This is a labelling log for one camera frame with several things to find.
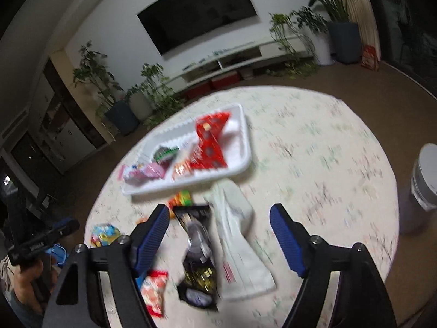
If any orange long snack bar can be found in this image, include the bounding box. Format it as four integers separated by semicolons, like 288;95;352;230
167;190;193;219

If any red storage box left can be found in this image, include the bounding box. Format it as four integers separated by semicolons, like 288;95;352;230
184;81;212;100

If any red gift box on floor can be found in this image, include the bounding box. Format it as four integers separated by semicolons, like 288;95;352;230
361;45;379;71

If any red storage box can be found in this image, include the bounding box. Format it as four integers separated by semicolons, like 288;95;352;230
210;70;241;90
184;81;212;100

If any white bucket on floor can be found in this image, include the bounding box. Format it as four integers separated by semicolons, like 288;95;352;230
397;143;437;236

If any green snack packet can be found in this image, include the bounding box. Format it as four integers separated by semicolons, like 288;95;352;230
153;147;179;164

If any red storage box right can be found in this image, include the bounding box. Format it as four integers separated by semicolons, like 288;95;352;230
210;70;241;90

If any white TV console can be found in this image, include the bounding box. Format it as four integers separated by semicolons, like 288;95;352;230
167;36;314;88

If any trailing plant in white pot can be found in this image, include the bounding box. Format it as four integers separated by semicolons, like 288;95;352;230
270;7;334;79

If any black snack packet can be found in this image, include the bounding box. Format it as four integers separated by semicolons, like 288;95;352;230
173;205;218;311

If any left plant in white pot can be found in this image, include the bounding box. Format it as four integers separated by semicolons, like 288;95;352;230
125;63;184;130

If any wall mounted black television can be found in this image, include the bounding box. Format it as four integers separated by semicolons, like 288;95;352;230
137;0;257;55

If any floral round tablecloth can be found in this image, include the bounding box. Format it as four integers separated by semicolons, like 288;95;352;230
83;84;400;328

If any large plant in dark pot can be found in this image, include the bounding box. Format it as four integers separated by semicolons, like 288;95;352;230
300;0;362;65

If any red snack bag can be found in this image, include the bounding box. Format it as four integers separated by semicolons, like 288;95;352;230
189;112;230;170

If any red white fruit snack packet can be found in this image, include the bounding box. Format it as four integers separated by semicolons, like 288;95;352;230
140;270;169;318

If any blue panda snack packet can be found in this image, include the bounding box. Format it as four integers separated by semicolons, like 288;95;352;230
90;224;121;247

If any left plant in dark pot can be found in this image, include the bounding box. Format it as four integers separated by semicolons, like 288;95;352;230
73;40;139;136

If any pink snack bar wrapper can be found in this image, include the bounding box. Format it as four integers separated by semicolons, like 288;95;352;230
121;162;167;185

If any white plastic tray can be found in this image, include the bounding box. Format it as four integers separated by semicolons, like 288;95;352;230
122;104;252;195

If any person's left hand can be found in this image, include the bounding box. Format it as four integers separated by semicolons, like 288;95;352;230
13;259;44;314

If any white snack bag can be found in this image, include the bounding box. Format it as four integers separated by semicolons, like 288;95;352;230
205;178;276;301

